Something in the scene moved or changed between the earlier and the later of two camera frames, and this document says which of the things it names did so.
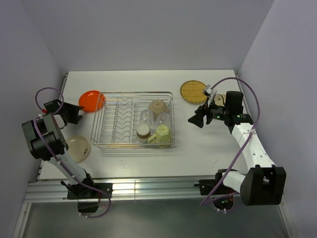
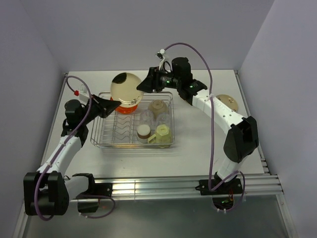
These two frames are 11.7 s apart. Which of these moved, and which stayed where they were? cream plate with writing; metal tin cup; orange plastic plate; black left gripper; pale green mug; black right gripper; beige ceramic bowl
Moved: black left gripper; orange plastic plate; black right gripper; cream plate with writing
Stayed: beige ceramic bowl; pale green mug; metal tin cup
